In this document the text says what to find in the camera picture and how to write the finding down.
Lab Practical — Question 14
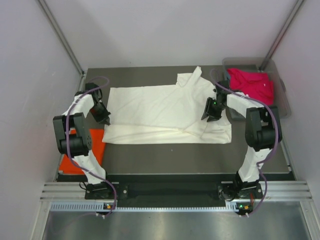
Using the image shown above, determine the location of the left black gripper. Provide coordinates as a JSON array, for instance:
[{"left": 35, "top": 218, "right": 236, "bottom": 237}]
[{"left": 89, "top": 101, "right": 111, "bottom": 126}]

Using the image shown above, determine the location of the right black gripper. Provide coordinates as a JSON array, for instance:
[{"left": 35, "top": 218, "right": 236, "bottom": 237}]
[{"left": 202, "top": 97, "right": 228, "bottom": 123}]

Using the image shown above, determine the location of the white t shirt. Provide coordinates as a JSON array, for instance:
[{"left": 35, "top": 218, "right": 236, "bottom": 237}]
[{"left": 102, "top": 66, "right": 232, "bottom": 145}]

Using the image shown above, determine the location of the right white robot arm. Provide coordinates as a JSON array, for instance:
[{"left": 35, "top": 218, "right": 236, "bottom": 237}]
[{"left": 201, "top": 80, "right": 282, "bottom": 198}]

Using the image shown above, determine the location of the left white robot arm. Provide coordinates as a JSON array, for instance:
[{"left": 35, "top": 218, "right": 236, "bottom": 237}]
[{"left": 53, "top": 82, "right": 115, "bottom": 200}]

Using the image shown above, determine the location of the blue t shirt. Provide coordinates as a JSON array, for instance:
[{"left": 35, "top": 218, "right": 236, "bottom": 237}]
[{"left": 224, "top": 71, "right": 244, "bottom": 121}]

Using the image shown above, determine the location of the orange folded t shirt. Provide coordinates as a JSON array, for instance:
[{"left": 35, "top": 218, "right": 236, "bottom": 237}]
[{"left": 58, "top": 128, "right": 107, "bottom": 175}]

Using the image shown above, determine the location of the pink t shirt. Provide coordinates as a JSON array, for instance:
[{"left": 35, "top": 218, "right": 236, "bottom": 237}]
[{"left": 227, "top": 68, "right": 275, "bottom": 106}]

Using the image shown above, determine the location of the clear plastic bin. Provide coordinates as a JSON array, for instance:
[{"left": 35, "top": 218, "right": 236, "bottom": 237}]
[{"left": 222, "top": 57, "right": 292, "bottom": 119}]

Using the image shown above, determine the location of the aluminium frame rail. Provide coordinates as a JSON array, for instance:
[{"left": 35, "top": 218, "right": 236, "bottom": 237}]
[{"left": 40, "top": 181, "right": 312, "bottom": 202}]

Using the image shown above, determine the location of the grey slotted cable duct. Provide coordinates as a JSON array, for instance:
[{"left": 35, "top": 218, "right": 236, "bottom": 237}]
[{"left": 50, "top": 201, "right": 250, "bottom": 213}]

